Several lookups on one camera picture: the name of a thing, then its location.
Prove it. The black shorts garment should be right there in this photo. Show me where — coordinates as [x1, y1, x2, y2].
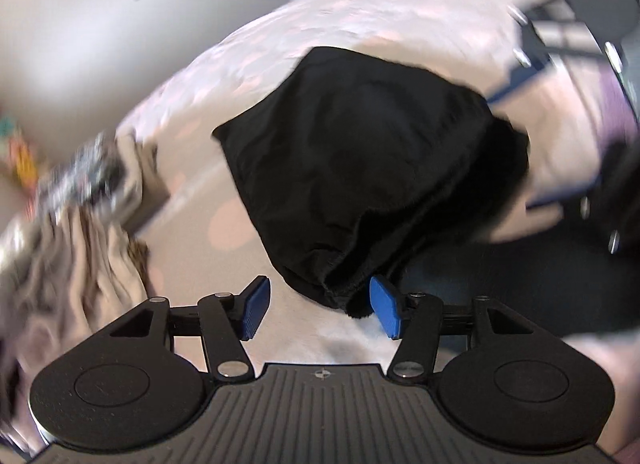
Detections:
[213, 46, 529, 317]

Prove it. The beige folded clothes stack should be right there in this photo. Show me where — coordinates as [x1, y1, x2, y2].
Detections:
[1, 207, 148, 454]

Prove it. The olive patterned garment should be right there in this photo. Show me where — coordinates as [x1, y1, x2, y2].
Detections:
[127, 239, 150, 287]

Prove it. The tan folded garment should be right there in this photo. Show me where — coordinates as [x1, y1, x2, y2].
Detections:
[114, 133, 170, 234]

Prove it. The floral dark folded garment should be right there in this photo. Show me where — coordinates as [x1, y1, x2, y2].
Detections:
[35, 132, 125, 216]

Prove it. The plush toy column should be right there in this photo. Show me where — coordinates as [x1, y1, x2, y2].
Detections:
[0, 112, 40, 196]

